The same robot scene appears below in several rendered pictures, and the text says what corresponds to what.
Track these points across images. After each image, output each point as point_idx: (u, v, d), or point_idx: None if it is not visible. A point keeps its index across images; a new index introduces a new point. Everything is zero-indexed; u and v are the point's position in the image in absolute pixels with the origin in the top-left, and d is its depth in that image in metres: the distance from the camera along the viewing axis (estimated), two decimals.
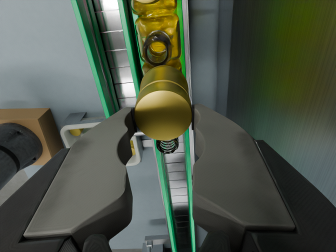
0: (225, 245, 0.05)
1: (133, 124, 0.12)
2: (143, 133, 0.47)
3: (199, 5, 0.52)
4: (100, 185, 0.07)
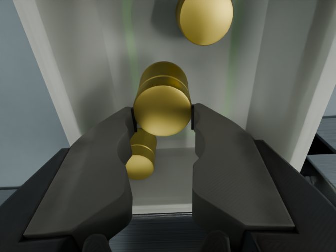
0: (225, 245, 0.05)
1: (133, 124, 0.12)
2: None
3: None
4: (100, 185, 0.07)
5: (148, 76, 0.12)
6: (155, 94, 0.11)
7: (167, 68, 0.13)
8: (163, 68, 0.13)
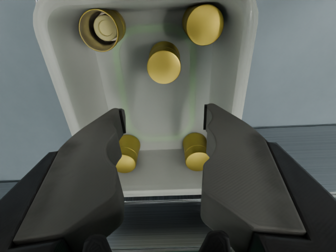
0: (225, 245, 0.05)
1: (122, 125, 0.12)
2: None
3: None
4: (90, 187, 0.07)
5: None
6: None
7: None
8: None
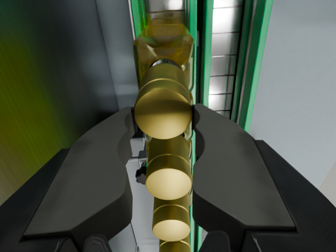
0: (225, 245, 0.05)
1: (133, 124, 0.12)
2: None
3: (133, 87, 0.54)
4: (100, 185, 0.07)
5: (156, 151, 0.15)
6: (163, 174, 0.14)
7: (171, 141, 0.16)
8: (168, 142, 0.16)
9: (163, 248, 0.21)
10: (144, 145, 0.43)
